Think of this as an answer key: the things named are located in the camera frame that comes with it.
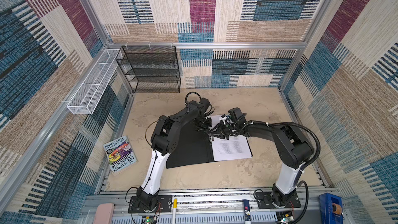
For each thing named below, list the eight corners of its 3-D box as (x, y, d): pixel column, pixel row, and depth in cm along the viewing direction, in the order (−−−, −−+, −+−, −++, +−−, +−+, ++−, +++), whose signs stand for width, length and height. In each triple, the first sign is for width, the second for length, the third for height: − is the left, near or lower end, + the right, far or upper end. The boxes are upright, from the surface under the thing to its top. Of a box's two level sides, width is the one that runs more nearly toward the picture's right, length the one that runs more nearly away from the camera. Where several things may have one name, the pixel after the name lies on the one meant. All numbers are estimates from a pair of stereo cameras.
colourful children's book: (114, 175, 83) (112, 174, 81) (105, 146, 93) (103, 144, 91) (138, 161, 88) (137, 159, 86) (126, 135, 98) (125, 133, 96)
